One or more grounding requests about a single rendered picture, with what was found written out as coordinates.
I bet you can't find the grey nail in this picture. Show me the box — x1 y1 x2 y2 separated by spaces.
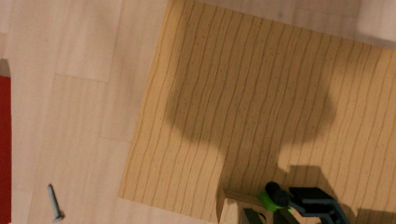
47 185 64 223

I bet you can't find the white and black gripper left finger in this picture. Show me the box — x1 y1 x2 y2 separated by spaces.
242 208 263 224

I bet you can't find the light wooden board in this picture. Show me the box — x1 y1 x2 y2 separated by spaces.
117 0 396 224

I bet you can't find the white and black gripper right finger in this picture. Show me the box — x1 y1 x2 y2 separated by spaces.
273 208 300 224

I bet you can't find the red open tray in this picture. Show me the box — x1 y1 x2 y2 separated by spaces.
0 76 12 224

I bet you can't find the small wooden block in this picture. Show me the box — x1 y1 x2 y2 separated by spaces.
216 188 273 224

